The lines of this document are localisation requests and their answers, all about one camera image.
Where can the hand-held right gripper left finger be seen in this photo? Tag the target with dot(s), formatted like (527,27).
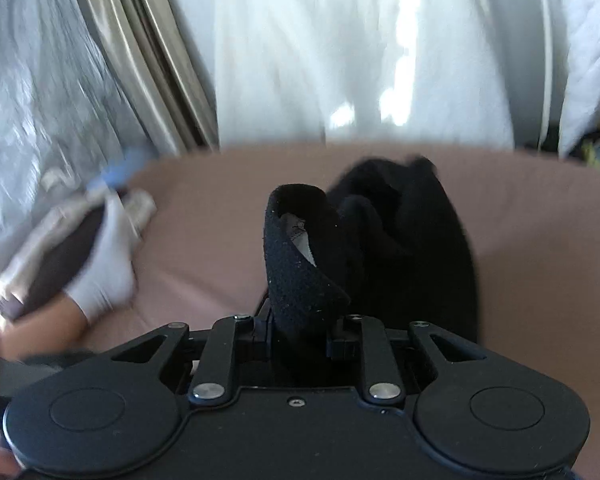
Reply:
(260,332)

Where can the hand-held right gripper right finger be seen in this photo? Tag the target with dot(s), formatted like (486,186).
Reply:
(340,345)

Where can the black garment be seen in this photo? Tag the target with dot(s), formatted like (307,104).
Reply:
(410,240)

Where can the another person's forearm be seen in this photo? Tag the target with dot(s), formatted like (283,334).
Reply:
(40,325)

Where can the dark brown folded garment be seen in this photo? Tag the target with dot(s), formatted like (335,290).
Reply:
(65,260)

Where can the blue cloth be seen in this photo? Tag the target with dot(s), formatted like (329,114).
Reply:
(120,170)

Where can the cream folded garment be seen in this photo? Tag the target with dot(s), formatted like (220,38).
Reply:
(25,255)

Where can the white quilt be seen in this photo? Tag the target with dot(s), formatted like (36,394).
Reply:
(330,50)

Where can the beige curtain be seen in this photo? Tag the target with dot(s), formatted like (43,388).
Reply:
(145,50)

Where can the silver crinkled plastic sheet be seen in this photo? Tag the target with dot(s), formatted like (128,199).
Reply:
(35,85)

